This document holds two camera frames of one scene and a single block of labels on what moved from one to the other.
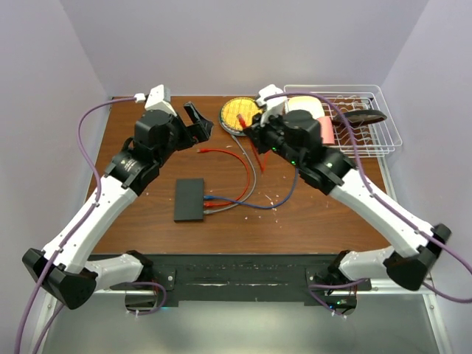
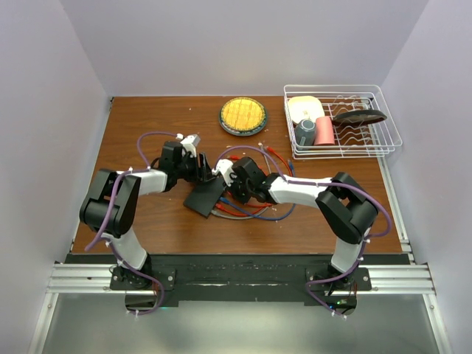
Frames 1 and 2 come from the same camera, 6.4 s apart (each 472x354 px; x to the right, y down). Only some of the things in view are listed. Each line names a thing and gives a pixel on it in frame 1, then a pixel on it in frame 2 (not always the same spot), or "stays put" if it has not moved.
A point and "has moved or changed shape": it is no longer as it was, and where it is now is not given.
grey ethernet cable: (206, 212) has moved or changed shape
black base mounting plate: (238, 277) stays put
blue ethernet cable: (249, 205) has moved or changed shape
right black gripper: (257, 132) → (242, 200)
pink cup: (327, 130) stays put
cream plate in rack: (310, 104) stays put
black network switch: (189, 200) has moved or changed shape
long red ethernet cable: (262, 166) → (272, 150)
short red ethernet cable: (228, 203) → (262, 206)
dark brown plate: (360, 118) stays put
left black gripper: (200, 129) → (204, 172)
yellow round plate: (247, 108) stays put
